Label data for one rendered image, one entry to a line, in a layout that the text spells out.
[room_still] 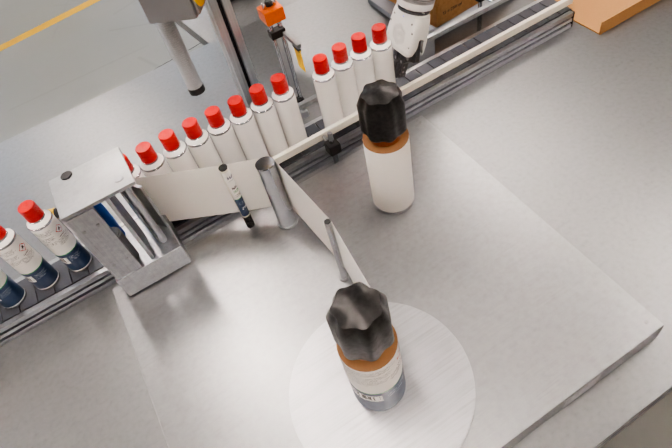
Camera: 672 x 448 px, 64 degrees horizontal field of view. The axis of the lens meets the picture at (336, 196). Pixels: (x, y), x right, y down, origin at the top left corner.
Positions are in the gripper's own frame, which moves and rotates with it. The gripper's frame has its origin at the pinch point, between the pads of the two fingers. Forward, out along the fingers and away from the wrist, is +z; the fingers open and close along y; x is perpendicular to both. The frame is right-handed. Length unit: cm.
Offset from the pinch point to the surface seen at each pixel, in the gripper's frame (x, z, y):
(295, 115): -29.6, 5.9, 2.3
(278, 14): -31.2, -14.2, -5.9
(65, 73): -51, 119, -238
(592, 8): 62, -11, 4
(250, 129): -40.5, 7.0, 2.5
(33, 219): -85, 18, 2
